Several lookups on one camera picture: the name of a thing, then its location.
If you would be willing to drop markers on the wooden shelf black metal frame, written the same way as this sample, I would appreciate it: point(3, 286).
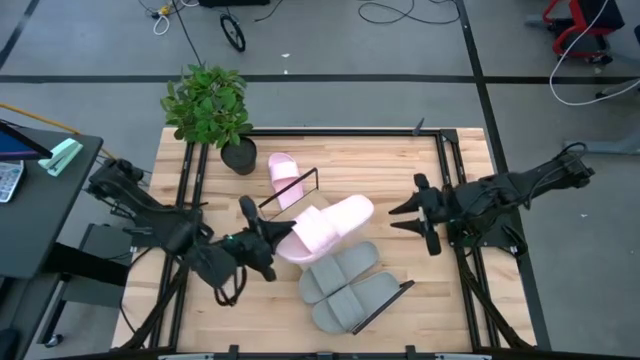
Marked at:
point(382, 307)

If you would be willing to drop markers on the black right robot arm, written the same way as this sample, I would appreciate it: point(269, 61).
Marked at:
point(510, 190)

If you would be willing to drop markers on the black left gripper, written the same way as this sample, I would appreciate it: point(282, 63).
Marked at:
point(250, 250)

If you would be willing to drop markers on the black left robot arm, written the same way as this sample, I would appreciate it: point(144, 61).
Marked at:
point(150, 220)

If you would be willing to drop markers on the dark laptop screen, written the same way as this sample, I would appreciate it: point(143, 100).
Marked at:
point(15, 142)

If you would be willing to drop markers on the pink slide sandal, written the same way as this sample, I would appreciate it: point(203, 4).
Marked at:
point(325, 227)
point(284, 172)

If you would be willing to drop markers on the green potted plant black pot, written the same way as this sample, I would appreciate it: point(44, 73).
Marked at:
point(207, 105)

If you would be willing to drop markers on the red and black cart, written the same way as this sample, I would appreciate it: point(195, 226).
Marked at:
point(582, 25)

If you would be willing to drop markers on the mint green stapler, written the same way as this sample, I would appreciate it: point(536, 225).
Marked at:
point(61, 156)

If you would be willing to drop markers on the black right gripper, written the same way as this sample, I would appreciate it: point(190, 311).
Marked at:
point(442, 207)

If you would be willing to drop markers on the grey slide sandal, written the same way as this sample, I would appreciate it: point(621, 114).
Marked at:
point(350, 305)
point(335, 272)

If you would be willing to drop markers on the black bicycle wheel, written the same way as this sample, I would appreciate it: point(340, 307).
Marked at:
point(233, 32)

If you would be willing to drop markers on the black box under desk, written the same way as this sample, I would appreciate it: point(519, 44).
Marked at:
point(100, 240)

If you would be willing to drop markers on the yellow stick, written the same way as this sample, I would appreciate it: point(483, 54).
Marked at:
point(30, 114)

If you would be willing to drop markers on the black desk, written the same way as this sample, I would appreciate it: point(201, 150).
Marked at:
point(30, 225)

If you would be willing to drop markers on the black aluminium rig frame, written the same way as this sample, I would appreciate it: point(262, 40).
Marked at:
point(350, 132)

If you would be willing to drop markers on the desk caster wheel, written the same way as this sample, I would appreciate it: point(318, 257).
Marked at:
point(54, 341)

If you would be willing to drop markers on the grey table leg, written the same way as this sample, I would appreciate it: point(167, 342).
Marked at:
point(607, 146)

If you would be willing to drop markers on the white calculator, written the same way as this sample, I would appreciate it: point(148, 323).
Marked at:
point(9, 180)

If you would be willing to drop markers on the black floor box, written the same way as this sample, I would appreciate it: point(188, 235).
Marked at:
point(232, 2)

